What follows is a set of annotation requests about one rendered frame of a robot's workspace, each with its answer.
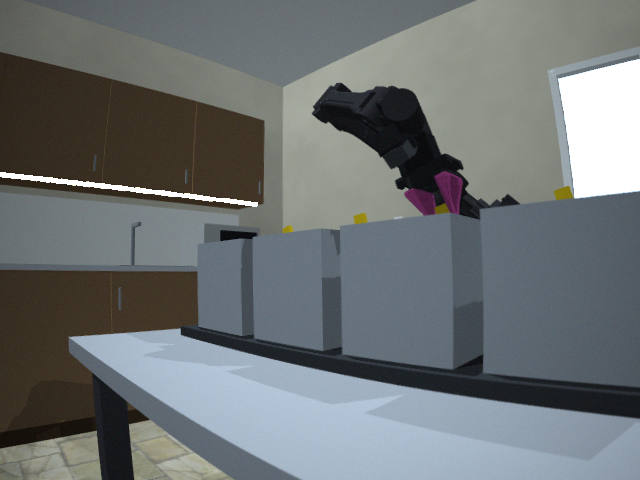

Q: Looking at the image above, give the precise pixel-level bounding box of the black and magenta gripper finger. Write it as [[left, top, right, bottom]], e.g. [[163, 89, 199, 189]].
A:
[[404, 188, 436, 216], [434, 171, 463, 215]]

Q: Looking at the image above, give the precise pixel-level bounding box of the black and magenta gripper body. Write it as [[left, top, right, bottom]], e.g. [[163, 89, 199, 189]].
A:
[[395, 154, 464, 193]]

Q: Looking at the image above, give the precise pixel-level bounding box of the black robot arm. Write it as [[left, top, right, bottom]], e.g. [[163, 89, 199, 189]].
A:
[[312, 83, 500, 219]]

